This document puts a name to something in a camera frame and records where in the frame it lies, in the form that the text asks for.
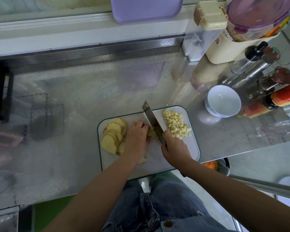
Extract clear container cream lid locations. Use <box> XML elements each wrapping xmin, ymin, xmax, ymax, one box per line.
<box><xmin>182</xmin><ymin>1</ymin><xmax>228</xmax><ymax>62</ymax></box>

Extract white cutting board green rim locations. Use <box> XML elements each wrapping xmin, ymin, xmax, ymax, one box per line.
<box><xmin>97</xmin><ymin>105</ymin><xmax>202</xmax><ymax>173</ymax></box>

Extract pile of diced potato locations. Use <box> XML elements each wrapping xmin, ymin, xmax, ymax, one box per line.
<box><xmin>163</xmin><ymin>109</ymin><xmax>192</xmax><ymax>139</ymax></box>

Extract metal bowl with scraps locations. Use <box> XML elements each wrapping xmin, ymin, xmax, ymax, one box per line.
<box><xmin>203</xmin><ymin>158</ymin><xmax>231</xmax><ymax>177</ymax></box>

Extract cream plastic canister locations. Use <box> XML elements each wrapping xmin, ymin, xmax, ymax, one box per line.
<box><xmin>205</xmin><ymin>29</ymin><xmax>278</xmax><ymax>65</ymax></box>

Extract black metal rack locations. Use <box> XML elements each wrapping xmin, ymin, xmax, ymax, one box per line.
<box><xmin>0</xmin><ymin>65</ymin><xmax>14</xmax><ymax>124</ymax></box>

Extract purple plastic cutting board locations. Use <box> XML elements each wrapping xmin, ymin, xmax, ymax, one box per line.
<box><xmin>110</xmin><ymin>0</ymin><xmax>185</xmax><ymax>24</ymax></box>

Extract person's left forearm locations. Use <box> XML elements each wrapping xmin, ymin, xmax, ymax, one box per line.
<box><xmin>43</xmin><ymin>159</ymin><xmax>141</xmax><ymax>232</ymax></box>

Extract person's blue jeans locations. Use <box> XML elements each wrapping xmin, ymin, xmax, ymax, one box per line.
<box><xmin>101</xmin><ymin>172</ymin><xmax>237</xmax><ymax>232</ymax></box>

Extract steel bin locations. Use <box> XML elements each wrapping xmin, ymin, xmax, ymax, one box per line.
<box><xmin>0</xmin><ymin>205</ymin><xmax>20</xmax><ymax>232</ymax></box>

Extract green mat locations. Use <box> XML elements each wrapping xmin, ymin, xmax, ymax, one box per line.
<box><xmin>34</xmin><ymin>195</ymin><xmax>75</xmax><ymax>232</ymax></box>

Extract steel cleaver knife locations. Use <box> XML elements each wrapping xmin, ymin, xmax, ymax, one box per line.
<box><xmin>142</xmin><ymin>100</ymin><xmax>166</xmax><ymax>144</ymax></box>

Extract person's right forearm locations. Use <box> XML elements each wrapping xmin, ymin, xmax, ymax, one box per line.
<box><xmin>184</xmin><ymin>159</ymin><xmax>290</xmax><ymax>232</ymax></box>

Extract steel shaker brown cap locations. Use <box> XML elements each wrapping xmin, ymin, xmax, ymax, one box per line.
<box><xmin>227</xmin><ymin>47</ymin><xmax>281</xmax><ymax>90</ymax></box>

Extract glass bottle black cap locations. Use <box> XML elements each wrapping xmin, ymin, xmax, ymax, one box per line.
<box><xmin>231</xmin><ymin>41</ymin><xmax>269</xmax><ymax>75</ymax></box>

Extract sauce bottle red label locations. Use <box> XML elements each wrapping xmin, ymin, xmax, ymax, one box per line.
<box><xmin>262</xmin><ymin>80</ymin><xmax>290</xmax><ymax>111</ymax></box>

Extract glass jar red lid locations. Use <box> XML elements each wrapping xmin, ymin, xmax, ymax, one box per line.
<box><xmin>259</xmin><ymin>66</ymin><xmax>290</xmax><ymax>92</ymax></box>

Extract person's left hand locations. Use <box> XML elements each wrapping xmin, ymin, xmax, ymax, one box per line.
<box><xmin>121</xmin><ymin>120</ymin><xmax>151</xmax><ymax>165</ymax></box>

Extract person's right hand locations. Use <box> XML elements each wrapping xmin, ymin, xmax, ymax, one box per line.
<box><xmin>161</xmin><ymin>130</ymin><xmax>194</xmax><ymax>171</ymax></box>

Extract white bowl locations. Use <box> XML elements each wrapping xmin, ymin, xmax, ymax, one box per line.
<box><xmin>205</xmin><ymin>84</ymin><xmax>242</xmax><ymax>118</ymax></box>

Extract purple lid food container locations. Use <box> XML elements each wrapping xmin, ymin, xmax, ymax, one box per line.
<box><xmin>226</xmin><ymin>0</ymin><xmax>290</xmax><ymax>43</ymax></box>

